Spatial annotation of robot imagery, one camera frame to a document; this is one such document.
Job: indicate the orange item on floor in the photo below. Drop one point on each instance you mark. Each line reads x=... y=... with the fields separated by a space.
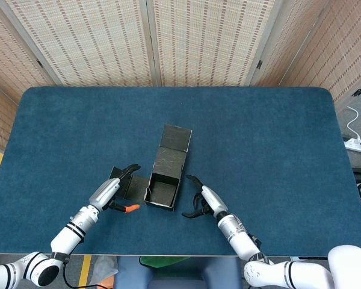
x=106 y=284

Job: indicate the black screen hinge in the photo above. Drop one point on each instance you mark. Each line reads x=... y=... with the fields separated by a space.
x=358 y=92
x=39 y=63
x=259 y=64

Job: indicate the green cloth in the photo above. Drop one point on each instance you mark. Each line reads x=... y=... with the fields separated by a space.
x=159 y=261

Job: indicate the black cardboard box cutout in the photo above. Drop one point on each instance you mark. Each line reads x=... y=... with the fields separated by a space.
x=171 y=159

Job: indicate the white power strip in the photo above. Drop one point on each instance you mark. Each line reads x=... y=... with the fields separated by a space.
x=356 y=146

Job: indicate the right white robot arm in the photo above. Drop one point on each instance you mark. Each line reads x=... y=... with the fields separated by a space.
x=240 y=238

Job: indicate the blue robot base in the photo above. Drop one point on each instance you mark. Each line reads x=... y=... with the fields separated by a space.
x=180 y=277

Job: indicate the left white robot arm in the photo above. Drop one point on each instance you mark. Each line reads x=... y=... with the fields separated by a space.
x=69 y=234

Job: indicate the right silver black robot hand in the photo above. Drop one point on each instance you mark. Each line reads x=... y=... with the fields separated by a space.
x=213 y=201

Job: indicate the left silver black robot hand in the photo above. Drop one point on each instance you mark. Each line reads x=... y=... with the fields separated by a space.
x=103 y=194

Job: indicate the clear plastic bag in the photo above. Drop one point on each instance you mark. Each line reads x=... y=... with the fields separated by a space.
x=103 y=268

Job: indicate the blue felt table mat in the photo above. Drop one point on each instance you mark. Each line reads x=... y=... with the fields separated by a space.
x=78 y=126

